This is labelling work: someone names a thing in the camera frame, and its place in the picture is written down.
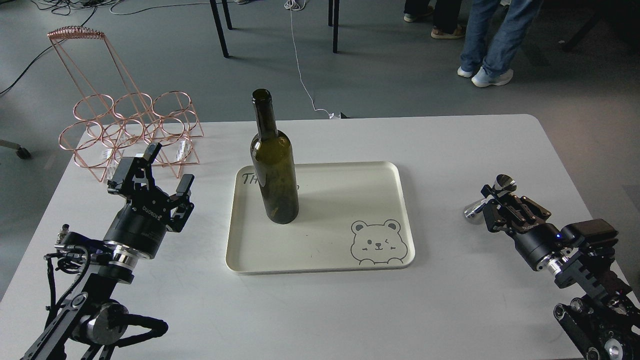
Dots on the person in blue jeans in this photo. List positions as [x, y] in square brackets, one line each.
[488, 61]

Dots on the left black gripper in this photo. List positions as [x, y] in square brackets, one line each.
[149, 213]

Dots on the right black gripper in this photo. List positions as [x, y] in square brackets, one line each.
[539, 243]

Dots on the black table legs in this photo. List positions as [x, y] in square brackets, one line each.
[222, 19]

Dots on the person in dark trousers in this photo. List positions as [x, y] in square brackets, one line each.
[445, 17]

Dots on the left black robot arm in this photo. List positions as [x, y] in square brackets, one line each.
[83, 272]

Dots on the steel jigger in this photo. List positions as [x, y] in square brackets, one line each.
[503, 185]

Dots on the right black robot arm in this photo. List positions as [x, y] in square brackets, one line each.
[599, 323]

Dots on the cream bear tray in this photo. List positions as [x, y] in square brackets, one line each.
[352, 216]

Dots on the chair caster wheel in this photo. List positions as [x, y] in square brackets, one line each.
[20, 150]

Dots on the copper wire wine rack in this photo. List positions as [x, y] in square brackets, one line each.
[114, 118]

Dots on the dark green wine bottle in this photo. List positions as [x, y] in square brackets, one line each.
[272, 156]

